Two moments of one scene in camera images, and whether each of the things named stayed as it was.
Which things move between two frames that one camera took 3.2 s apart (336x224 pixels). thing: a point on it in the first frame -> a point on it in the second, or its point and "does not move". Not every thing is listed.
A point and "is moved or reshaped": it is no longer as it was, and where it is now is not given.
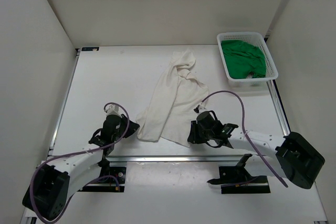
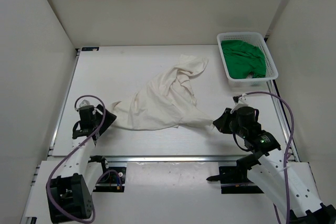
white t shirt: [173, 100] is moved or reshaped
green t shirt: [243, 60] does not move
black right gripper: [195, 138] -> [221, 123]
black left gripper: [133, 127] -> [108, 119]
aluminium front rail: [179, 158] does not move
